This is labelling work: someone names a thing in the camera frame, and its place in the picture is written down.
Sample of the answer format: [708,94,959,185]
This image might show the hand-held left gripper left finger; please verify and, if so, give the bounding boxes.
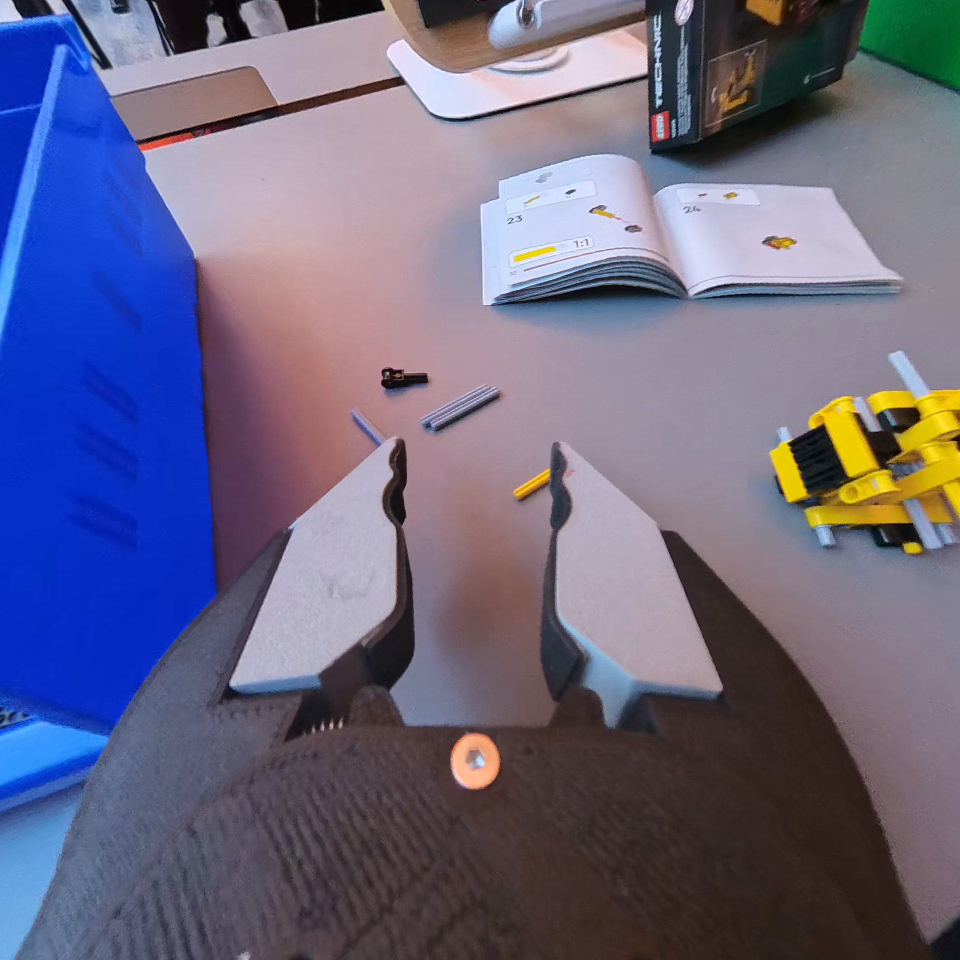
[227,438,417,695]

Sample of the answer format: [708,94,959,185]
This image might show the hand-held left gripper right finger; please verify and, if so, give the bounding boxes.
[539,441,726,732]

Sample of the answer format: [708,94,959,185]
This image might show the blue plastic bin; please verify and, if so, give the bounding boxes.
[0,15,219,811]

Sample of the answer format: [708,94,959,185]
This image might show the partly built yellow lego model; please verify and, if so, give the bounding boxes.
[768,350,960,556]

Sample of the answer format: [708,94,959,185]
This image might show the open lego instruction booklet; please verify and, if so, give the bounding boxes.
[480,153,905,306]

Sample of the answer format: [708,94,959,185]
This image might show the black lego set box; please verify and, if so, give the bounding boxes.
[645,0,871,153]

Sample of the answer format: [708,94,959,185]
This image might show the wooden document stand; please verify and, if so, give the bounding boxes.
[386,0,650,121]

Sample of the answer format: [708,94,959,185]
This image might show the green plastic bin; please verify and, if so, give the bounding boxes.
[858,0,960,82]

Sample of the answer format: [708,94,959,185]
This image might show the desk cable hatch cover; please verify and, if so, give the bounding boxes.
[108,65,280,141]

